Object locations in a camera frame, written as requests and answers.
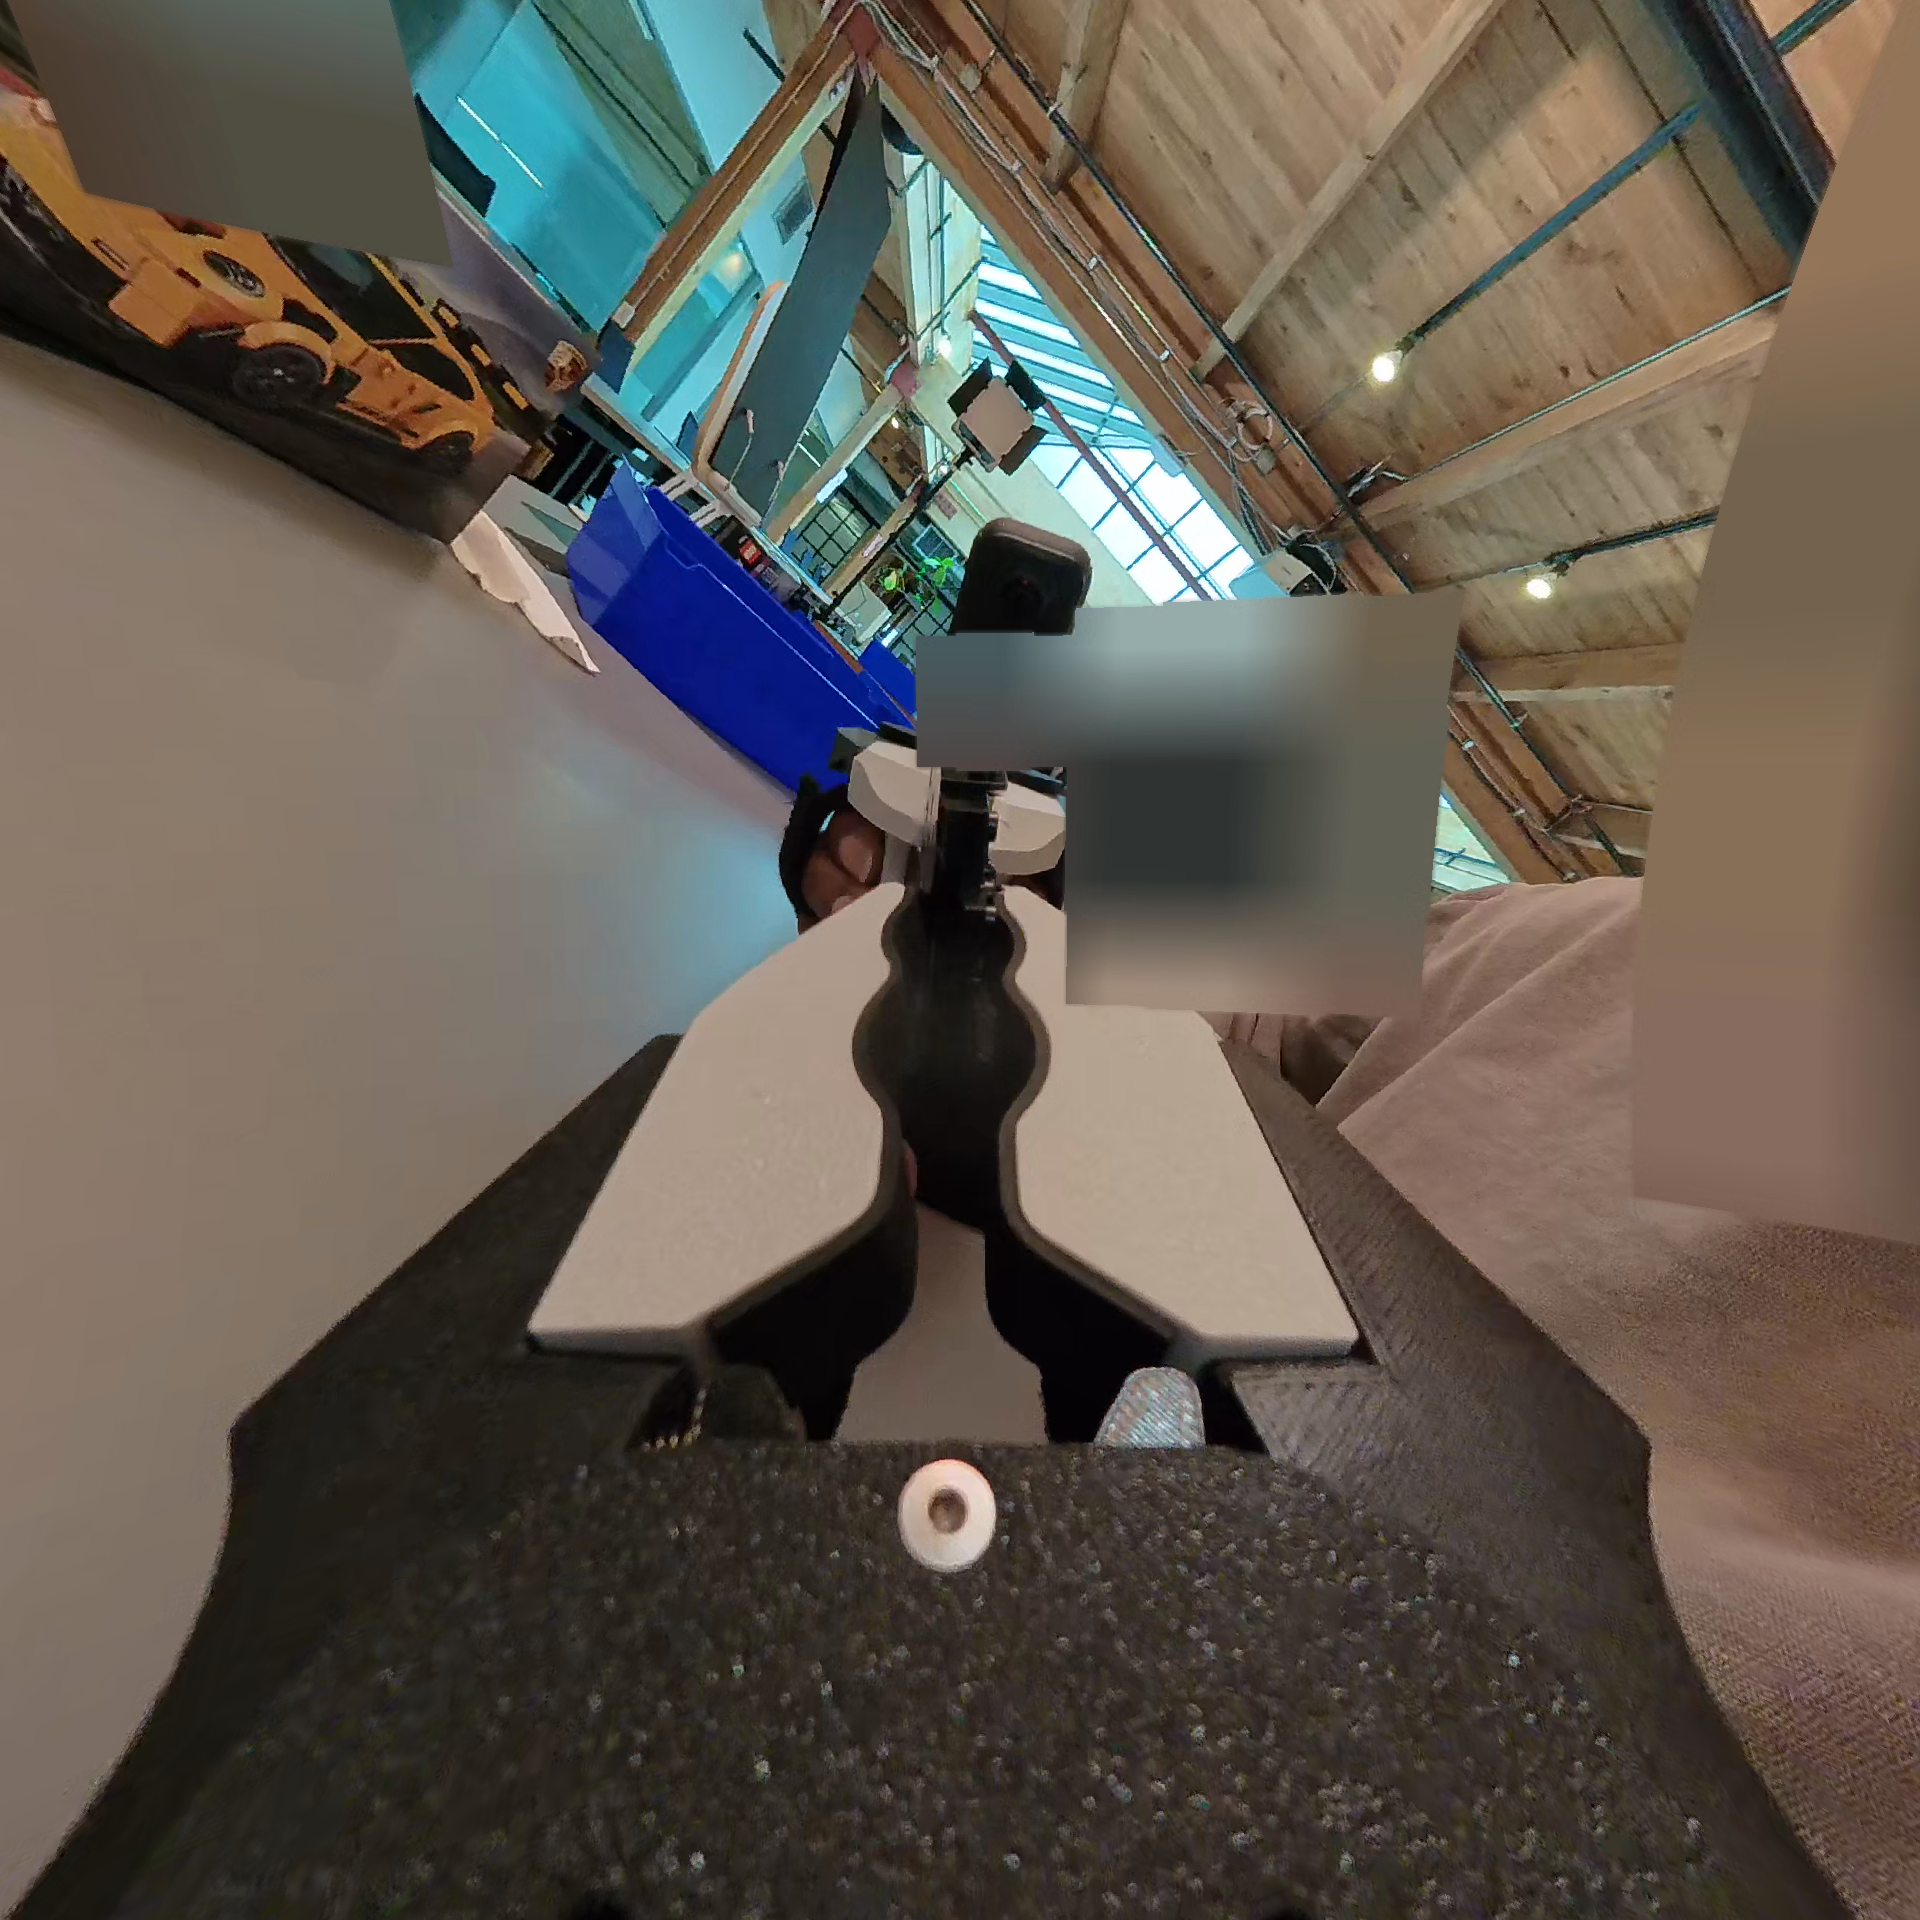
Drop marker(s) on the dark panel with wooden edge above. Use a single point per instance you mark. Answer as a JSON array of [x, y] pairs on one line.
[[819, 300]]

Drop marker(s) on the studio light panel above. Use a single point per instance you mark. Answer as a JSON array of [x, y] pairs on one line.
[[997, 412]]

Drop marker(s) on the white ceiling camera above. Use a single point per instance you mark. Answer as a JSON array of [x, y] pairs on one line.
[[1305, 568]]

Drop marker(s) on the white crumpled paper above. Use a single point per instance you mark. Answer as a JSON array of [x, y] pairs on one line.
[[523, 579]]

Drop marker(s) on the ceiling spot light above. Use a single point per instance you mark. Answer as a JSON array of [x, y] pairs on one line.
[[1538, 587], [1382, 364]]

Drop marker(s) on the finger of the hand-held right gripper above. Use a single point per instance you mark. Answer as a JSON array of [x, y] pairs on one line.
[[897, 797], [1035, 839]]

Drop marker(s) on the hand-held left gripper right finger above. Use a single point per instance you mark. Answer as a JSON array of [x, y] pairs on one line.
[[1171, 1201]]

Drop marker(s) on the black toy brick car chassis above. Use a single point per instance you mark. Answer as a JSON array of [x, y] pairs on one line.
[[961, 902]]

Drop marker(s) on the blue plastic storage bin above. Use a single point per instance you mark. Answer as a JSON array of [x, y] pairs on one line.
[[705, 630]]

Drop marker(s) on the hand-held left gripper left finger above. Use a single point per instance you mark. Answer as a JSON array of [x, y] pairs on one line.
[[734, 1184]]

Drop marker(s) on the toy set box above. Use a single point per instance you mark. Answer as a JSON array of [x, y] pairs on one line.
[[224, 329]]

